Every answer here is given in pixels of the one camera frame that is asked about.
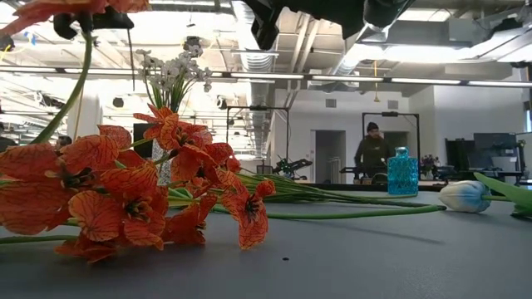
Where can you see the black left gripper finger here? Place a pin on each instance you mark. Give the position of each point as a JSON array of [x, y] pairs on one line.
[[112, 21], [64, 27]]

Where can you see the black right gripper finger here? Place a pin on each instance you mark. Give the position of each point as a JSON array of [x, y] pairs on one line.
[[267, 29]]

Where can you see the white baby's breath spray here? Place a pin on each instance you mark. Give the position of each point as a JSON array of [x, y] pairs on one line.
[[170, 95]]

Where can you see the white tulip with blue tint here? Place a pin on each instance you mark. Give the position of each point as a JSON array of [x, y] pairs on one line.
[[463, 197]]

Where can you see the clear textured glass vase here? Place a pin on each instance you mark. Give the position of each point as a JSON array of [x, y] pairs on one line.
[[165, 174]]

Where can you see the blue textured glass vase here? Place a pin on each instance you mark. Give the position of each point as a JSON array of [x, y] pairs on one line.
[[402, 176]]

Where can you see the long ceiling light bar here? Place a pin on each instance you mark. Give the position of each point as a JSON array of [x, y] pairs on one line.
[[415, 80]]

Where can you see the person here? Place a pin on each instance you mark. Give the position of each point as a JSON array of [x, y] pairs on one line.
[[63, 142], [372, 153]]

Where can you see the dark flat monitor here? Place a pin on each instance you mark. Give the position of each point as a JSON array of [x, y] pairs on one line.
[[137, 135]]

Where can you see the grey doorway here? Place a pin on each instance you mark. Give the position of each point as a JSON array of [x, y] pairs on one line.
[[330, 153]]

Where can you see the purple background flower bouquet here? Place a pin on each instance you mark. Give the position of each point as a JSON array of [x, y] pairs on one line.
[[429, 162]]

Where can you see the dark desk monitor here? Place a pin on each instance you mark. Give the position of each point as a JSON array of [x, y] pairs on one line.
[[494, 143]]

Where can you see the dark office desk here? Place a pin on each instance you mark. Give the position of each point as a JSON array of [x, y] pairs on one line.
[[490, 173]]

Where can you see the black metal gantry frame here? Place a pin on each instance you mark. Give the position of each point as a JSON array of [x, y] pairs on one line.
[[417, 141], [287, 133]]

